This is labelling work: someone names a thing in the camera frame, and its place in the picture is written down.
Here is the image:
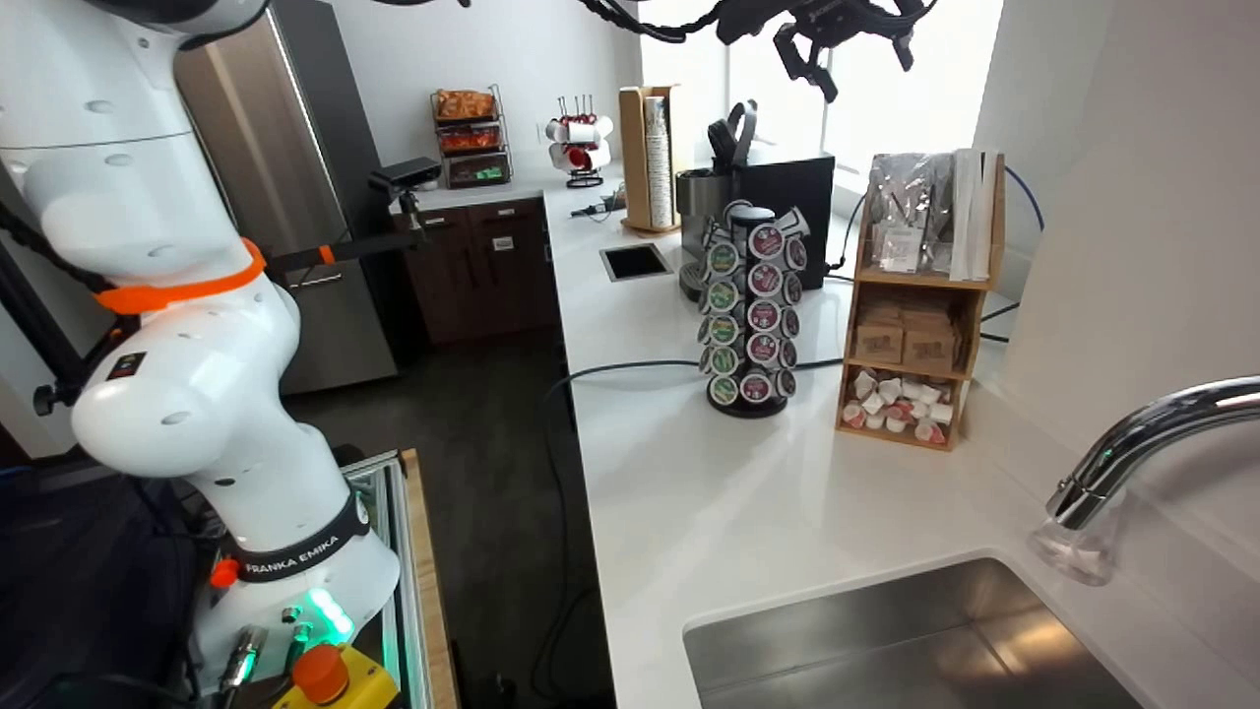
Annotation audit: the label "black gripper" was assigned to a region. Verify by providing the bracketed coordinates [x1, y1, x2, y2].
[772, 0, 946, 108]

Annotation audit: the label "wooden shelf stand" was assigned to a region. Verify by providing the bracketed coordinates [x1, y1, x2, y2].
[834, 146, 1011, 454]

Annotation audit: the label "silver foil bags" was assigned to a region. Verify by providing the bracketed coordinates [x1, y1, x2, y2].
[862, 151, 962, 277]

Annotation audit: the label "black Keurig coffee machine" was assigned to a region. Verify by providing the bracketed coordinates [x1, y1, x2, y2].
[706, 97, 844, 298]

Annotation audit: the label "white box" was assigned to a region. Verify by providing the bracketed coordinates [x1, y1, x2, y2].
[946, 146, 1009, 284]

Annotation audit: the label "stainless steel canister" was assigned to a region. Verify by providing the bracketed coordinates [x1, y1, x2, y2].
[672, 165, 735, 302]

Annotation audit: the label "paper cup dispenser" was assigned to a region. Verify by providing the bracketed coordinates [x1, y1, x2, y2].
[613, 81, 684, 239]

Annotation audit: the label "black coffee pod carousel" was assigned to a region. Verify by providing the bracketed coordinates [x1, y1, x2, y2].
[693, 198, 817, 423]

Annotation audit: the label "red white small appliance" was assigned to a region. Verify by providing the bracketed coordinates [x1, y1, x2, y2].
[538, 109, 617, 188]

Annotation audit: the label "brown cardboard box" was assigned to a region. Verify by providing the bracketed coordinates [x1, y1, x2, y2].
[851, 311, 908, 372]
[903, 311, 970, 379]

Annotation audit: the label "assorted creamer cups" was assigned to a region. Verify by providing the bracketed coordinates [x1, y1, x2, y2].
[839, 365, 962, 449]

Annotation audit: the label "orange snack rack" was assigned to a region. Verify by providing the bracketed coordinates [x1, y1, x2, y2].
[428, 88, 511, 162]

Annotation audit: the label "dark wood cabinet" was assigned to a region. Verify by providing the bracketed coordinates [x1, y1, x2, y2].
[393, 192, 563, 355]

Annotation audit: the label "small black countertop device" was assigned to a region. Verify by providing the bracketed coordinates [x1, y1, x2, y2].
[370, 154, 444, 202]

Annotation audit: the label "chrome faucet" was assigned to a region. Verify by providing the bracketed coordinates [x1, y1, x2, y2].
[1041, 372, 1260, 591]

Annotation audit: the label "stainless steel appliance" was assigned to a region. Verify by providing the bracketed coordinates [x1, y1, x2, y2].
[173, 0, 407, 398]

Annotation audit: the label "stainless steel sink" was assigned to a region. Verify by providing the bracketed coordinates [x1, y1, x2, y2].
[681, 551, 1151, 709]

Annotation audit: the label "wooden cart board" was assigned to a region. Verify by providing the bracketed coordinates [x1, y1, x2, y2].
[393, 445, 465, 709]

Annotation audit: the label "yellow red emergency stop button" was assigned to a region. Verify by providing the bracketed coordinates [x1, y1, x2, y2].
[271, 643, 400, 709]

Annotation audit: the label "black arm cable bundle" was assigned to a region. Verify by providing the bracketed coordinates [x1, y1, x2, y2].
[575, 0, 793, 51]

